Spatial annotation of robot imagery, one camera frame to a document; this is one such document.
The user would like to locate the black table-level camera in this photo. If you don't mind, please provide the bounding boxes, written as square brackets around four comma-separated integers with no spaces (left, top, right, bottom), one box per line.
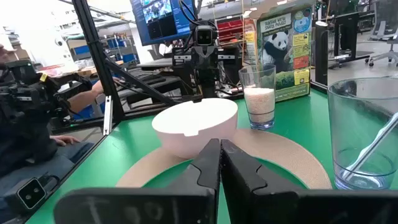
[2,175,60,215]

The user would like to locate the white milk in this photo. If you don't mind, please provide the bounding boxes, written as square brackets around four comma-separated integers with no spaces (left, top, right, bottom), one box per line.
[244,87,276,124]

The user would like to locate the silver spoon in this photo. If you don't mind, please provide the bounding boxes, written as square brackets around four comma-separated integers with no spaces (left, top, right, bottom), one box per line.
[341,111,398,183]

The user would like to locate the person's hand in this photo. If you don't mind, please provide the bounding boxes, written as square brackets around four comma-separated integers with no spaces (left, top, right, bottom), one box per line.
[49,135,81,147]

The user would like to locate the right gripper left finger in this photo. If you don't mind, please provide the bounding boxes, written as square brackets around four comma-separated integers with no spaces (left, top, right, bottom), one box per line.
[53,138,221,224]

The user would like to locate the round beige cork placemat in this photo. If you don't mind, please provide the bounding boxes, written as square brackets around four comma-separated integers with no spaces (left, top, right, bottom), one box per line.
[115,128,333,190]

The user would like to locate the clear drinking glass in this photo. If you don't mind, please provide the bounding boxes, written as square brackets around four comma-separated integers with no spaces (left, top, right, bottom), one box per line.
[326,77,398,190]

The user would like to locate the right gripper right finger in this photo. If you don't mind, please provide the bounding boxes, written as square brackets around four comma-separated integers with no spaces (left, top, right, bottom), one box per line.
[220,138,398,224]

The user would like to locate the red storage bins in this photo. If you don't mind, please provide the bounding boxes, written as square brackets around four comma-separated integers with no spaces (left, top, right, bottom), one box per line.
[216,17,244,45]

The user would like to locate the black diagonal frame brace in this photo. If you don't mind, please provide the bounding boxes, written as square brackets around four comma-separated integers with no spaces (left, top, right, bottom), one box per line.
[104,58,180,106]

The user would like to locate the person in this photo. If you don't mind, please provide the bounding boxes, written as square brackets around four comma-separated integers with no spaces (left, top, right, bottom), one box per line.
[0,43,105,212]

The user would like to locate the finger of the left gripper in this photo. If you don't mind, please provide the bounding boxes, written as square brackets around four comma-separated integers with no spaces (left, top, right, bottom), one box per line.
[196,46,206,72]
[205,46,218,72]

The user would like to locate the panda cereal box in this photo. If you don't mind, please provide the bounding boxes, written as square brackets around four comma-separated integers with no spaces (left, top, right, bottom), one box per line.
[242,0,315,103]

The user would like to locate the person's forearm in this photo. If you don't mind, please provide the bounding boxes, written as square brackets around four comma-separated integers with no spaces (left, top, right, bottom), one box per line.
[67,79,105,114]

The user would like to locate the clear glass with milk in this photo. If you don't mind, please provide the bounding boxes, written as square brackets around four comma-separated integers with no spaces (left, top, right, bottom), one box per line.
[238,64,277,131]

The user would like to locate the computer monitor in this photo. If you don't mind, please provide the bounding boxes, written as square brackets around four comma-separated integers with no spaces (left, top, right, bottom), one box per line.
[129,0,198,47]

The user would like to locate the white flat bracket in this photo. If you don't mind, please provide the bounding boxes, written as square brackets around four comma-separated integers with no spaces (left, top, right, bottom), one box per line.
[103,95,113,136]

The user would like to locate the black side desk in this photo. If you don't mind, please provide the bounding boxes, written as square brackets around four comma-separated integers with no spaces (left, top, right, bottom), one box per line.
[126,57,193,105]

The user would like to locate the grey office chair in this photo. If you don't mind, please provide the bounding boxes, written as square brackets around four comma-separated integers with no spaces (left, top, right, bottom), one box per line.
[365,0,398,68]

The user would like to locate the black cable bundle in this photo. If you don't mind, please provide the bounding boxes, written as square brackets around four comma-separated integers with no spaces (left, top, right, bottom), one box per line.
[177,0,203,29]

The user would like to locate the black aluminium frame post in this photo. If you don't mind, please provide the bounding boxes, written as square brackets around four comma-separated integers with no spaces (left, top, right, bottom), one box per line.
[71,0,126,123]

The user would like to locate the black standing desk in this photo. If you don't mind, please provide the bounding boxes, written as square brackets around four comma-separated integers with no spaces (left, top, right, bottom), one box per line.
[329,6,374,63]

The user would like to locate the black cylindrical post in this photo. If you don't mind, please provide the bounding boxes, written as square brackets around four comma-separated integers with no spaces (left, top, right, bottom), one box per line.
[314,21,330,87]

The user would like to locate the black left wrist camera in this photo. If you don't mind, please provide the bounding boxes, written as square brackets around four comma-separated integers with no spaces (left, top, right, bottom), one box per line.
[194,24,218,47]

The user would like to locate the pale pink bowl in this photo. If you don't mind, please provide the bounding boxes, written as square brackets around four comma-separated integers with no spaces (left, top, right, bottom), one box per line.
[151,97,239,160]

